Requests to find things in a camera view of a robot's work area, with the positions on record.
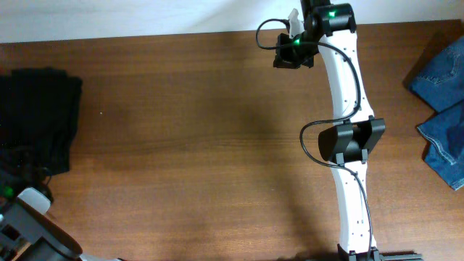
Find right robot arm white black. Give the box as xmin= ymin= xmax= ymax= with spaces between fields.
xmin=274 ymin=1 xmax=386 ymax=260

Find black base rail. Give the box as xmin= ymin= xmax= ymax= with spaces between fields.
xmin=379 ymin=254 xmax=423 ymax=261

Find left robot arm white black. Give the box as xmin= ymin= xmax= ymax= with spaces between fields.
xmin=1 ymin=150 xmax=120 ymax=261

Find blue denim jeans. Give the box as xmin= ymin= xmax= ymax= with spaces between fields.
xmin=408 ymin=37 xmax=463 ymax=191

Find black pants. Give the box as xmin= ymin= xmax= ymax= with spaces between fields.
xmin=1 ymin=68 xmax=83 ymax=175

